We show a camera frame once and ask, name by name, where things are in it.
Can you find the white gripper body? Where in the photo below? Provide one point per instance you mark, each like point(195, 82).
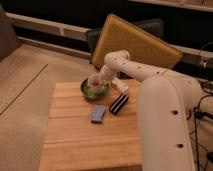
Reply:
point(107, 73)

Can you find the pink ceramic cup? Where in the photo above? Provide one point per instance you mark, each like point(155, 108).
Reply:
point(95, 82)

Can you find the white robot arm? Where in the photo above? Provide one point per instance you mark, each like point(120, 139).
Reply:
point(164, 98)

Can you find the green ceramic bowl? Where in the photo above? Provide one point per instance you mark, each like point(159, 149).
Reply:
point(91, 93)

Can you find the small white box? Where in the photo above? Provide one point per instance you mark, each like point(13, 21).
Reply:
point(119, 86)

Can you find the black striped box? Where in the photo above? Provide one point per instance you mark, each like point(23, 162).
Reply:
point(116, 106)

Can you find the blue sponge block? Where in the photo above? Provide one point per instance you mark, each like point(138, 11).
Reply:
point(97, 113)

